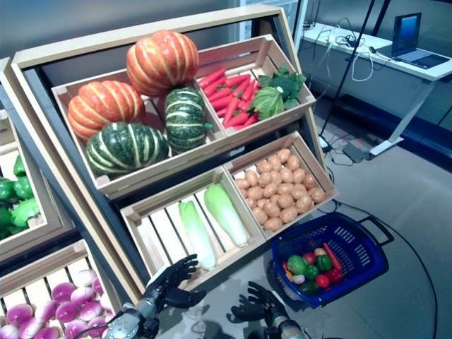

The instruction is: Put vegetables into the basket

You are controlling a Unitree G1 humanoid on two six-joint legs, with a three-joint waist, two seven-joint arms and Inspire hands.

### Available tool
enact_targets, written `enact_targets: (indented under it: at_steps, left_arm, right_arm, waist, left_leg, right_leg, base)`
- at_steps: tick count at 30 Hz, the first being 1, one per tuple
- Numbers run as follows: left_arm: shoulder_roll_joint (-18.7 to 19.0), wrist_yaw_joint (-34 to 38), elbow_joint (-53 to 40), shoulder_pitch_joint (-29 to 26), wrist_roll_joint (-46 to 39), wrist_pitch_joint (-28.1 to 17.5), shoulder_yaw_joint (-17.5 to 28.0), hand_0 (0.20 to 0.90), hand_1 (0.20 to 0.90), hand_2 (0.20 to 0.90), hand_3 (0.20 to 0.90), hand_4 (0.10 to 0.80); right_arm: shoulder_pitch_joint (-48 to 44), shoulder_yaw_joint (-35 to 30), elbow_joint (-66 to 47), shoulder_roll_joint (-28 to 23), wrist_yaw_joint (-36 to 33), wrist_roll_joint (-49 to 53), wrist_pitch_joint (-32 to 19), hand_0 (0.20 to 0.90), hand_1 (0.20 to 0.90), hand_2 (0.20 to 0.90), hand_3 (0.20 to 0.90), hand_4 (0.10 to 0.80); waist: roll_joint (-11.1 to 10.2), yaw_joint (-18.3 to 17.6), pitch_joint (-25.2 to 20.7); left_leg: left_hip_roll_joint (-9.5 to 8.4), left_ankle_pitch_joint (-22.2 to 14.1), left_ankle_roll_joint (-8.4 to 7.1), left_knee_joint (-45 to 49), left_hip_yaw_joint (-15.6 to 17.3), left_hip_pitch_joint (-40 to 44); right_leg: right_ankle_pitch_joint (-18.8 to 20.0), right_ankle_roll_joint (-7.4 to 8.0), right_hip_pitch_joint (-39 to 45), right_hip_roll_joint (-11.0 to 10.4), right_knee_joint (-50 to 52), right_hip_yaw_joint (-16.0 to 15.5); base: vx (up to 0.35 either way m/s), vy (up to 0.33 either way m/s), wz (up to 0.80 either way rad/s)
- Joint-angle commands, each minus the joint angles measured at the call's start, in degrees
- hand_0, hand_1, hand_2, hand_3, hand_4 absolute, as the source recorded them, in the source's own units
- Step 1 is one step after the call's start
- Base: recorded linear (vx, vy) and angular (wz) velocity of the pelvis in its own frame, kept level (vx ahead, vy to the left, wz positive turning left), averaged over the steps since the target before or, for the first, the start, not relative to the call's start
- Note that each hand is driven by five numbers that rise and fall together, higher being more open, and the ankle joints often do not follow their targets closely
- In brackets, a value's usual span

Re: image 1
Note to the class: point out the brown potato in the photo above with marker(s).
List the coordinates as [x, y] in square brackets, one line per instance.
[286, 174]
[293, 162]
[289, 214]
[310, 182]
[304, 204]
[317, 195]
[242, 183]
[283, 155]
[264, 166]
[299, 175]
[251, 177]
[259, 214]
[273, 224]
[274, 163]

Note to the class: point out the black white power adapter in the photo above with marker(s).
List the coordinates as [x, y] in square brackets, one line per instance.
[325, 143]

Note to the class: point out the black tripod pole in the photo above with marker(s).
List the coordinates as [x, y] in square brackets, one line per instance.
[346, 69]

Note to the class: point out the white desk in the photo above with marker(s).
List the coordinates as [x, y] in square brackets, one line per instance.
[388, 88]

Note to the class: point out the dark green leafy broccoli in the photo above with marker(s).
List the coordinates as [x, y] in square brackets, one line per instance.
[287, 83]

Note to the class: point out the orange red carrot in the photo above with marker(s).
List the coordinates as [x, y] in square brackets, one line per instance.
[248, 91]
[231, 109]
[219, 94]
[214, 86]
[236, 119]
[237, 80]
[222, 103]
[332, 257]
[212, 78]

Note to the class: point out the bright green leafy lettuce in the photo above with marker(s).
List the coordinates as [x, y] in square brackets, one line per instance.
[24, 212]

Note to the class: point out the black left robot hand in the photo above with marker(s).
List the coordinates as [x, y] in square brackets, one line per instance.
[164, 287]

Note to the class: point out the green striped pumpkin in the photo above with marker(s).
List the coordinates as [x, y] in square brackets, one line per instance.
[123, 148]
[185, 120]

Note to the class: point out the large napa cabbage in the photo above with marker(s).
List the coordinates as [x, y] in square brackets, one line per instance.
[226, 215]

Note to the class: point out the red pink round fruit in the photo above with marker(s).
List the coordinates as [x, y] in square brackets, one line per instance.
[310, 257]

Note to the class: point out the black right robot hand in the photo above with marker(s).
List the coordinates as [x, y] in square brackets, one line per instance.
[263, 305]

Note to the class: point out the dark green cucumber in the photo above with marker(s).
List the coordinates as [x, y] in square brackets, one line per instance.
[309, 287]

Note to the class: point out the white purple onion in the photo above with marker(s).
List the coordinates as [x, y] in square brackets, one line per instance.
[299, 279]

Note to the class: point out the wooden display shelf frame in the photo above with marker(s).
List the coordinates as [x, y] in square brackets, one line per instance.
[106, 44]
[35, 243]

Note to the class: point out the round light green vegetable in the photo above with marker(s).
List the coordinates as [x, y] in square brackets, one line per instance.
[296, 263]

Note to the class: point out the orange striped pumpkin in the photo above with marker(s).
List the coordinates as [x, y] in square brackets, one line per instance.
[102, 106]
[162, 61]

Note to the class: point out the grey power strip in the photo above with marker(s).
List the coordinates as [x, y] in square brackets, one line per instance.
[355, 152]

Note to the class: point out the large wooden crate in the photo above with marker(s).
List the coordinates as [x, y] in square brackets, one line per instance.
[159, 173]

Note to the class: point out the small napa cabbage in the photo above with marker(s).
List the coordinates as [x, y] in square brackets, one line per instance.
[196, 233]

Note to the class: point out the pale peach round vegetable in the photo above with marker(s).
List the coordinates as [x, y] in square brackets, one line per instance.
[319, 251]

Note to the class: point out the red tomato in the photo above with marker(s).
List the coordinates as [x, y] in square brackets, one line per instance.
[322, 280]

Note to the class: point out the dark blue floor rail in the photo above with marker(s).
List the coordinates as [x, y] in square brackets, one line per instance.
[423, 137]

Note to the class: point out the green bell pepper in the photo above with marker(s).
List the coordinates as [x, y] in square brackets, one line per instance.
[19, 166]
[310, 272]
[23, 187]
[5, 189]
[4, 219]
[323, 262]

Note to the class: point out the small orange fruit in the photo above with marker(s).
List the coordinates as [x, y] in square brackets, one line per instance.
[287, 275]

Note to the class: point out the open grey laptop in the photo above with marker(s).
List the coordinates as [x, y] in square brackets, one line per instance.
[408, 30]

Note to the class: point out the blue plastic shopping basket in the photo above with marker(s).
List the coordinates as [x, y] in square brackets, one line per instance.
[367, 261]

